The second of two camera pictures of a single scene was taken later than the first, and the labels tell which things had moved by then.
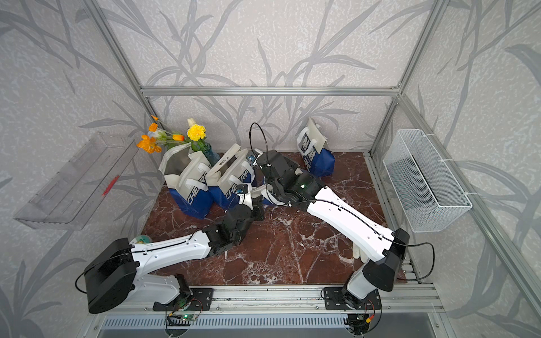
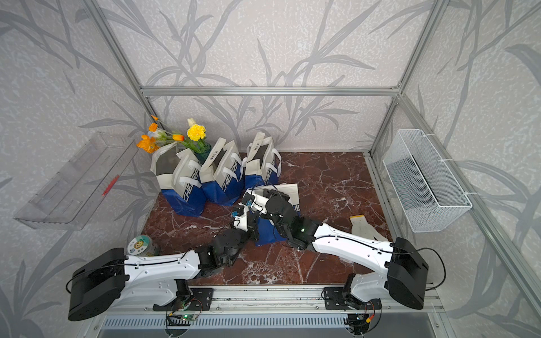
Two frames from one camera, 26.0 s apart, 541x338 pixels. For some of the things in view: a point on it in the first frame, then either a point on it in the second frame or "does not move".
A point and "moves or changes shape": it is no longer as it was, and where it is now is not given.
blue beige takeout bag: [316, 154] -> [268, 231]
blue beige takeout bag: [227, 174] moves or changes shape
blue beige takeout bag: [185, 175] moves or changes shape
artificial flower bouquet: [158, 137] does not move
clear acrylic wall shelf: [63, 203] does not move
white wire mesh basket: [427, 196] does not move
